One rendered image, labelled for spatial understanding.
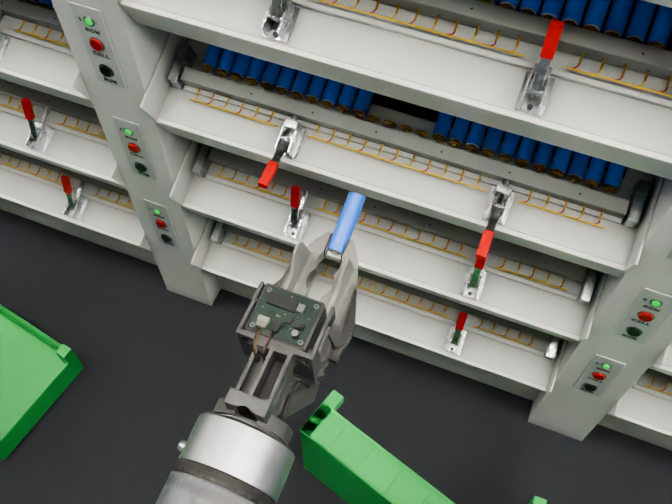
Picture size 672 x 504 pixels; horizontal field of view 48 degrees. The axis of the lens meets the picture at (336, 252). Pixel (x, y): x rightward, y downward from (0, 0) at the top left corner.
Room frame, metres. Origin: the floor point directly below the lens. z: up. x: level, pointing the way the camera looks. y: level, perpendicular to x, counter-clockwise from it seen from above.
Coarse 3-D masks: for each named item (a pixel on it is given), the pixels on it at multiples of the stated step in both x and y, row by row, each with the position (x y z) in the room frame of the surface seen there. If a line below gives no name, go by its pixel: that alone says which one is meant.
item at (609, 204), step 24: (192, 72) 0.69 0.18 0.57; (240, 96) 0.65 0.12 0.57; (264, 96) 0.65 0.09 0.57; (312, 120) 0.62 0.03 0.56; (336, 120) 0.61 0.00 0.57; (360, 120) 0.61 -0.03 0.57; (336, 144) 0.59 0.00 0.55; (384, 144) 0.59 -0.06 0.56; (408, 144) 0.57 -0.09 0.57; (432, 144) 0.57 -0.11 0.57; (480, 168) 0.54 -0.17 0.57; (504, 168) 0.54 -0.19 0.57; (552, 192) 0.51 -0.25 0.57; (576, 192) 0.50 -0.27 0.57; (600, 192) 0.50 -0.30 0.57; (600, 216) 0.48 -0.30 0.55
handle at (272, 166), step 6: (282, 138) 0.59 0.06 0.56; (288, 138) 0.59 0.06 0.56; (282, 144) 0.59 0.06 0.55; (288, 144) 0.59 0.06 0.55; (276, 150) 0.58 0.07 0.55; (282, 150) 0.58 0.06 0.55; (276, 156) 0.57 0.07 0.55; (282, 156) 0.57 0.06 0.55; (270, 162) 0.56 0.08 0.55; (276, 162) 0.56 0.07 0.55; (270, 168) 0.55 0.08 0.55; (276, 168) 0.55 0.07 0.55; (264, 174) 0.54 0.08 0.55; (270, 174) 0.54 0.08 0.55; (264, 180) 0.54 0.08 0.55; (270, 180) 0.54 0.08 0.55; (264, 186) 0.53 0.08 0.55
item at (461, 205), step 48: (192, 48) 0.74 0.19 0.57; (144, 96) 0.64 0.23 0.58; (192, 96) 0.68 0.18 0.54; (288, 96) 0.66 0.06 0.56; (240, 144) 0.61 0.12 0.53; (384, 192) 0.54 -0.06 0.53; (432, 192) 0.53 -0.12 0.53; (480, 192) 0.53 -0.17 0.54; (624, 192) 0.51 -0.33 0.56; (528, 240) 0.47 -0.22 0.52; (576, 240) 0.46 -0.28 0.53; (624, 240) 0.46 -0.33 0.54
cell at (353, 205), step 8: (352, 192) 0.45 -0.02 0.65; (352, 200) 0.44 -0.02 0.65; (360, 200) 0.44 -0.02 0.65; (344, 208) 0.43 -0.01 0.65; (352, 208) 0.43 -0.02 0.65; (360, 208) 0.43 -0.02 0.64; (344, 216) 0.42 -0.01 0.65; (352, 216) 0.42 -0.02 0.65; (336, 224) 0.42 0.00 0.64; (344, 224) 0.41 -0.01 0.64; (352, 224) 0.42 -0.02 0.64; (336, 232) 0.41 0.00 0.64; (344, 232) 0.41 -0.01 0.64; (352, 232) 0.41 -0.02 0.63; (336, 240) 0.40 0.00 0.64; (344, 240) 0.40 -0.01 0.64; (328, 248) 0.39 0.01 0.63; (336, 248) 0.39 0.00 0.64; (344, 248) 0.39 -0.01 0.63
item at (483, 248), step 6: (492, 210) 0.49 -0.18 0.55; (498, 210) 0.49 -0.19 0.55; (492, 216) 0.48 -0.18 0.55; (498, 216) 0.48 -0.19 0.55; (492, 222) 0.48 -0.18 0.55; (486, 228) 0.47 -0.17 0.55; (492, 228) 0.47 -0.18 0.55; (486, 234) 0.46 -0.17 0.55; (492, 234) 0.46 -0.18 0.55; (486, 240) 0.45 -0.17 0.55; (480, 246) 0.44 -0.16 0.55; (486, 246) 0.44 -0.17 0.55; (480, 252) 0.44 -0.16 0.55; (486, 252) 0.44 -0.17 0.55; (480, 258) 0.43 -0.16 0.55
